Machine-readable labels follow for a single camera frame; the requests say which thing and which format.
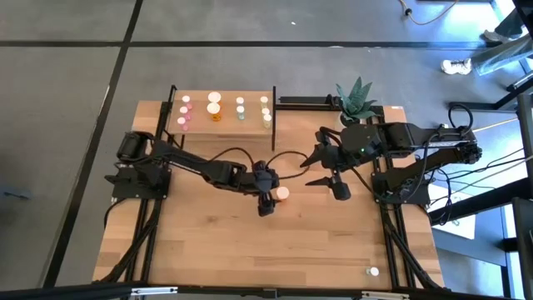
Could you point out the black diagonal desk beam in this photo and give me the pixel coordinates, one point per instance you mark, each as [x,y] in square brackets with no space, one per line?
[479,204]

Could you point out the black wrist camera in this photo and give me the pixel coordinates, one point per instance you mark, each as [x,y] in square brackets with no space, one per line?
[266,207]
[341,189]

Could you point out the pink cups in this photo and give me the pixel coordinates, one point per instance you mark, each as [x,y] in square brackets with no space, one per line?
[181,121]

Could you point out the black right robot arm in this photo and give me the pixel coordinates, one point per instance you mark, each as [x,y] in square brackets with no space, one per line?
[416,135]

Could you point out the black frame beam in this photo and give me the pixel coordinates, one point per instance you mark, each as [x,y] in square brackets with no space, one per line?
[62,291]

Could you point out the black rear frame rail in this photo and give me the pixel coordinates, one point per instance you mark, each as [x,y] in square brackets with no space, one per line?
[306,101]

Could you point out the green plant in white pot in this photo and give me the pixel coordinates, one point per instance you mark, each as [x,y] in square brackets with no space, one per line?
[356,100]

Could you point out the person's white shoe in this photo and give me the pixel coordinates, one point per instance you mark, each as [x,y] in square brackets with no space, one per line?
[456,66]

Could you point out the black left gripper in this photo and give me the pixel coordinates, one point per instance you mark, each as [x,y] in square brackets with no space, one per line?
[264,179]

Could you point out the large orange medicine bottle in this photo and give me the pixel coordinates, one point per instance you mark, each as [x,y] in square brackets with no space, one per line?
[214,96]
[213,108]
[282,192]

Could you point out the black desk foot bar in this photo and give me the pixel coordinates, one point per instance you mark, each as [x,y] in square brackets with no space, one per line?
[479,106]

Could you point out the person's leg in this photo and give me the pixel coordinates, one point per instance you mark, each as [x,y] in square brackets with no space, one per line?
[499,56]
[510,25]

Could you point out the person's grey shoe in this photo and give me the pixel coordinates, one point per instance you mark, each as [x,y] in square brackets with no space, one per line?
[492,37]

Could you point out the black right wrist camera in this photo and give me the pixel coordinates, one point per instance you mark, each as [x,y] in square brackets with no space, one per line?
[341,189]

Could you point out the dark desk panel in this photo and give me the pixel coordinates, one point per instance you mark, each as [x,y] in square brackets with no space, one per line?
[525,187]

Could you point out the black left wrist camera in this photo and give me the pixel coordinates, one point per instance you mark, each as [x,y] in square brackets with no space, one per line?
[266,207]

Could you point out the small green medicine bottle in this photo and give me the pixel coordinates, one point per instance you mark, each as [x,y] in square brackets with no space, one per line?
[240,109]
[240,100]

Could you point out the silver frame bracket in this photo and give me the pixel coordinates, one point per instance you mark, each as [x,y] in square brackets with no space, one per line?
[385,295]
[154,291]

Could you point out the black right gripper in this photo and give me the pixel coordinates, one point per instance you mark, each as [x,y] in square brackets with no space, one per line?
[335,152]

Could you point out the black aluminium frame rails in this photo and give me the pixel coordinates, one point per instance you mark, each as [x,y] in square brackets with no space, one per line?
[145,241]
[389,250]

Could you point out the wooden shelf with black legs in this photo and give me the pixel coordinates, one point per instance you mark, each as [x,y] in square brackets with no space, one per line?
[229,125]

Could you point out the small yellow-green medicine bottle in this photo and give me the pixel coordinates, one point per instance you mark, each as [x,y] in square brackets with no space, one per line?
[374,271]

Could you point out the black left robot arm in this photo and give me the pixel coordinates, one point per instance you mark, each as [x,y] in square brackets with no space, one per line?
[187,160]

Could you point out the white floor sheet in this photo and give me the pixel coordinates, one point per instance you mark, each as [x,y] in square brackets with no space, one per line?
[462,225]

